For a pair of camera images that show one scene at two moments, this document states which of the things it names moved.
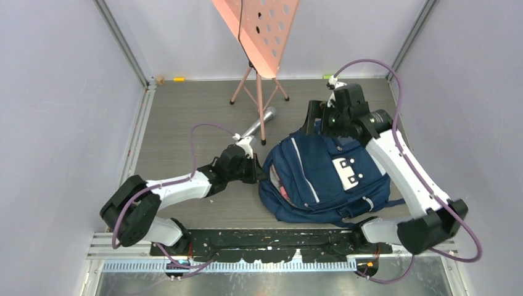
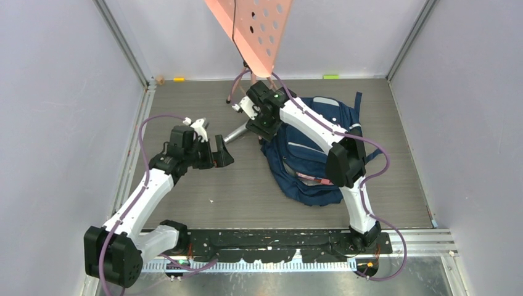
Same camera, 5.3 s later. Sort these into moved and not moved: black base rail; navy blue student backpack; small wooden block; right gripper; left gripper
Moved: left gripper; navy blue student backpack; right gripper
Not moved: small wooden block; black base rail
